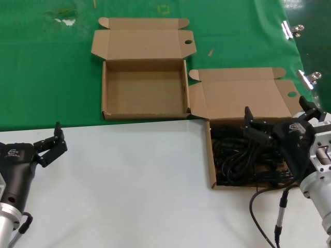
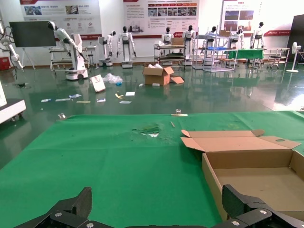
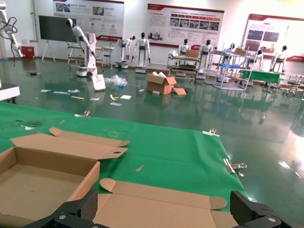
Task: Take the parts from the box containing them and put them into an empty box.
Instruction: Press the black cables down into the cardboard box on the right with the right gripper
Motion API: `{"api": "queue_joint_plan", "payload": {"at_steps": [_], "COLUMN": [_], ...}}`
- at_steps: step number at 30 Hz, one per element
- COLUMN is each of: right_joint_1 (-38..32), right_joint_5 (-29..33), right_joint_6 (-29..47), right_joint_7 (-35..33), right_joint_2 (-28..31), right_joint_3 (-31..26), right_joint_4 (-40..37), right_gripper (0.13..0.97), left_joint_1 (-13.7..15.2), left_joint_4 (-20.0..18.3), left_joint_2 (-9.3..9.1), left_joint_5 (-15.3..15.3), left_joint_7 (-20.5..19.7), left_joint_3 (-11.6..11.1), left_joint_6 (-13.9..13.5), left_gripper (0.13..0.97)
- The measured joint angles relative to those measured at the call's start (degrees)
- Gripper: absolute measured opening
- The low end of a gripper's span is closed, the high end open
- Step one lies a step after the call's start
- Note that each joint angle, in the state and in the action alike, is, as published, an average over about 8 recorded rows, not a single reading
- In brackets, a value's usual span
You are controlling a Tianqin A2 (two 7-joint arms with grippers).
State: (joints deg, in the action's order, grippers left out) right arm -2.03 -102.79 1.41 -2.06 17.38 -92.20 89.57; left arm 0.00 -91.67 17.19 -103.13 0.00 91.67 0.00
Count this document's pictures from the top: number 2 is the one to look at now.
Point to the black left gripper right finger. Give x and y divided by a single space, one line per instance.
242 209

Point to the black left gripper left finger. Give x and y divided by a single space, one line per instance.
71 211

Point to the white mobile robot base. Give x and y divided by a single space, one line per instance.
10 107

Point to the white industrial robot arm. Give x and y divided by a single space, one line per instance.
13 53

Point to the shallow cardboard box with lid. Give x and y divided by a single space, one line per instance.
249 183

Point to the red box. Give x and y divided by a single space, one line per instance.
4 63

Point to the small brown cardboard box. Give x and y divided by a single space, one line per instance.
178 41
225 33

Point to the thin wooden stick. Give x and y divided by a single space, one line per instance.
172 124

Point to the straight yellow strip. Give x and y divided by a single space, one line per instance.
83 101

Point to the white paper sheet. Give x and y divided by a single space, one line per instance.
130 93
125 102

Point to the curved yellow strip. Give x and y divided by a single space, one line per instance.
119 96

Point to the white carton with brown edge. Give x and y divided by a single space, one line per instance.
97 83

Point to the clear plastic bag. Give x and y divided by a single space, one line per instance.
112 78

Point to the loose cardboard flap piece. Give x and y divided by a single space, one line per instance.
177 79

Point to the grey metal shelf rack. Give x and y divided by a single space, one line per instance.
211 64

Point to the white robot on base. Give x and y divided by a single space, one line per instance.
77 59

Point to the table with green cover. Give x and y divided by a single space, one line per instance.
247 54

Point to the large open cardboard carton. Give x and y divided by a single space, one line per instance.
154 76

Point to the white humanoid robot black head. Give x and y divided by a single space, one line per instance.
189 35
259 35
104 52
213 29
239 35
126 38
167 36

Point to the blue plastic bin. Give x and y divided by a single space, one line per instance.
216 48

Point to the white standing fan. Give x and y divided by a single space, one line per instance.
295 48

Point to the white metal cart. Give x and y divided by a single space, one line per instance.
166 51

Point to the black display board on stand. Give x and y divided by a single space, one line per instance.
33 33

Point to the white frame work table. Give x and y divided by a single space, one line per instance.
59 50
278 49

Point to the white red wall poster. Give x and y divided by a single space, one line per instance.
235 26
59 14
142 14

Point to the black wall panel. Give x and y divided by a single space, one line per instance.
297 31

